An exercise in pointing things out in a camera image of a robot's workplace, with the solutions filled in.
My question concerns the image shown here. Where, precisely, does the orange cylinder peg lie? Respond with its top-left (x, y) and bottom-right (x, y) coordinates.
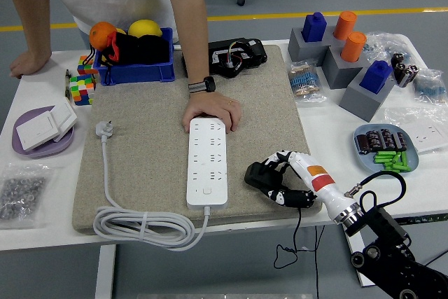
top-left (332, 11), bottom-right (358, 41)
top-left (340, 31), bottom-right (368, 63)

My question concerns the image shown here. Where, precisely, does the white power cord with plug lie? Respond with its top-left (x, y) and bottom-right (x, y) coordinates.
top-left (92, 120), bottom-right (211, 252)

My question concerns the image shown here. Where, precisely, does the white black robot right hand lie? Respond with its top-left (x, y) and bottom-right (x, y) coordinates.
top-left (260, 151), bottom-right (356, 223)

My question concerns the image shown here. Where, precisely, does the person's left hand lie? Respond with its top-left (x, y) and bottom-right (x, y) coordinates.
top-left (181, 90), bottom-right (243, 134)

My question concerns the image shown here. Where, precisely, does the bundle of dark capacitors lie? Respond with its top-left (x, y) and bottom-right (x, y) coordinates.
top-left (391, 53), bottom-right (420, 89)

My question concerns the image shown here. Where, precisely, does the white power strip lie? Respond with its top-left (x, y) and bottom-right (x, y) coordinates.
top-left (185, 118), bottom-right (229, 210)

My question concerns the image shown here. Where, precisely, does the blue square peg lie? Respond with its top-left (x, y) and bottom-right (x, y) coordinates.
top-left (359, 60), bottom-right (393, 95)
top-left (301, 11), bottom-right (328, 43)

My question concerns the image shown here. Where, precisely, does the clear bag of metal nuts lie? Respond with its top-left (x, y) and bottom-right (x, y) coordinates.
top-left (0, 162), bottom-right (59, 230)

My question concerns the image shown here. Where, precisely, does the white table leg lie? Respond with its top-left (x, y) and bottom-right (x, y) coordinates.
top-left (94, 244), bottom-right (117, 299)
top-left (342, 224), bottom-right (374, 288)

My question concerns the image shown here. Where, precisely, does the black red drawstring pouch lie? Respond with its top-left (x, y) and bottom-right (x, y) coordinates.
top-left (89, 31), bottom-right (171, 85)

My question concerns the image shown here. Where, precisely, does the person's right hand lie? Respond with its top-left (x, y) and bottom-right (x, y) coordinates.
top-left (9, 49), bottom-right (53, 79)

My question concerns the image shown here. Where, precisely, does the black device with coloured wires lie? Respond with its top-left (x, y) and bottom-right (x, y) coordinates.
top-left (208, 37), bottom-right (269, 78)

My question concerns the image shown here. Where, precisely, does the black table control panel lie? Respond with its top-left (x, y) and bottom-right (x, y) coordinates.
top-left (395, 213), bottom-right (448, 226)

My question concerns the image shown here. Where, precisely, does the light blue tray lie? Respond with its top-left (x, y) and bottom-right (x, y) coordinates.
top-left (353, 123), bottom-right (420, 179)

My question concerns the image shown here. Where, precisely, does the grey block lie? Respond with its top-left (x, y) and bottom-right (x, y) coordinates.
top-left (321, 45), bottom-right (370, 90)
top-left (288, 27), bottom-right (339, 67)
top-left (338, 67), bottom-right (396, 123)

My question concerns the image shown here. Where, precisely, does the large colourful puzzle cube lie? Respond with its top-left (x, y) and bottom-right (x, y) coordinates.
top-left (69, 74), bottom-right (97, 106)

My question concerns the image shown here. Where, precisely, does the orange fruit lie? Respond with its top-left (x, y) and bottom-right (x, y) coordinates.
top-left (88, 21), bottom-right (118, 51)

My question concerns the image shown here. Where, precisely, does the purple tray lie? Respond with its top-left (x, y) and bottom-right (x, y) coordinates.
top-left (11, 105), bottom-right (76, 159)

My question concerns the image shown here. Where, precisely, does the black floor cable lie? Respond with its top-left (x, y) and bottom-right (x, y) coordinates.
top-left (425, 251), bottom-right (448, 267)

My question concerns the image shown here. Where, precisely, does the black wristwatch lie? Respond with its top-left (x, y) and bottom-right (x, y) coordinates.
top-left (188, 76), bottom-right (217, 95)

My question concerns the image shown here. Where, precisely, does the white wall switch panel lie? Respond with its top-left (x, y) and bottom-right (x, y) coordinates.
top-left (47, 97), bottom-right (78, 143)
top-left (15, 111), bottom-right (60, 152)

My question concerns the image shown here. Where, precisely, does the blue plastic bin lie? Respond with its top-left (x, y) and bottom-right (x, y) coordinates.
top-left (93, 27), bottom-right (176, 86)

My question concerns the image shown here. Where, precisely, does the clear bag of blue resistors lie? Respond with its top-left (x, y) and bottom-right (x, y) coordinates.
top-left (412, 67), bottom-right (448, 106)

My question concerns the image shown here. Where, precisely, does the clear bag of taped resistors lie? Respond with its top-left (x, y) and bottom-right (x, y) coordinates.
top-left (286, 60), bottom-right (328, 104)

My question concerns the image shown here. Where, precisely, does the large yellow lemon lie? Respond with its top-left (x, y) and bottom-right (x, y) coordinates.
top-left (127, 19), bottom-right (164, 38)

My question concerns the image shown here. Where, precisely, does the heap of green batteries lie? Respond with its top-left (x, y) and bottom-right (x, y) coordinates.
top-left (373, 150), bottom-right (411, 174)

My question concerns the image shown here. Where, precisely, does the grey-brown mat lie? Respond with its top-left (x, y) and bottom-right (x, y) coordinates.
top-left (71, 45), bottom-right (323, 235)

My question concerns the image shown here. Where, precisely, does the white socket panel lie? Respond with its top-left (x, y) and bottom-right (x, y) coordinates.
top-left (407, 123), bottom-right (448, 155)

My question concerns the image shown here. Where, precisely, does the small colourful puzzle cube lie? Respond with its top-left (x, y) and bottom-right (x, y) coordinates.
top-left (76, 54), bottom-right (99, 76)

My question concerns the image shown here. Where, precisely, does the black plug adapter with cord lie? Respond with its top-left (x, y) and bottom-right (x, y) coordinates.
top-left (244, 161), bottom-right (319, 271)

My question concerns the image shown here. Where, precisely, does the thin black hanging cable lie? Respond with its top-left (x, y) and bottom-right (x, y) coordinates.
top-left (314, 225), bottom-right (321, 299)

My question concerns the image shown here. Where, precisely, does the crumpled clear plastic bag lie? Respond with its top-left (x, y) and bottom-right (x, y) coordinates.
top-left (363, 31), bottom-right (417, 69)

